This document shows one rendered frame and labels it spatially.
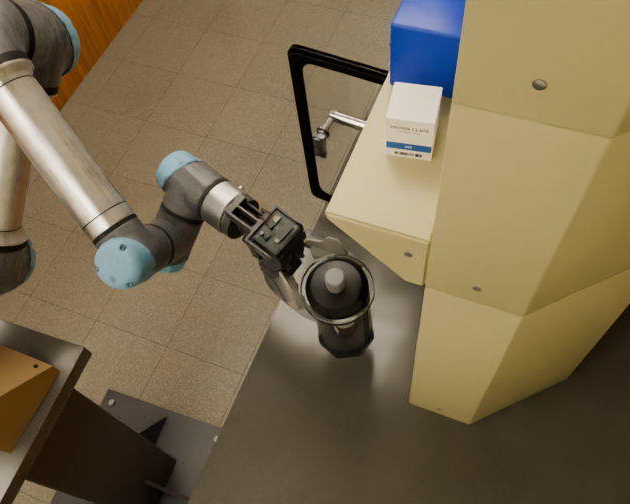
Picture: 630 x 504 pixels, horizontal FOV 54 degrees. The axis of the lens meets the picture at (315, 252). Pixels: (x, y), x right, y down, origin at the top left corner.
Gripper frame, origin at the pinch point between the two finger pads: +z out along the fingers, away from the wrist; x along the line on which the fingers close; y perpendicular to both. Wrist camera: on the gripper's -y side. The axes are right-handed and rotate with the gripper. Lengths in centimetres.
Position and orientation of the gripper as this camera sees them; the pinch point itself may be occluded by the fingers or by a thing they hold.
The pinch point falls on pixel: (337, 292)
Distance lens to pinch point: 92.5
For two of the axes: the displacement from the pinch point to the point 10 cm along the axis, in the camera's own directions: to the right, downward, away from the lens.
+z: 7.6, 5.5, -3.5
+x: 6.4, -7.3, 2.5
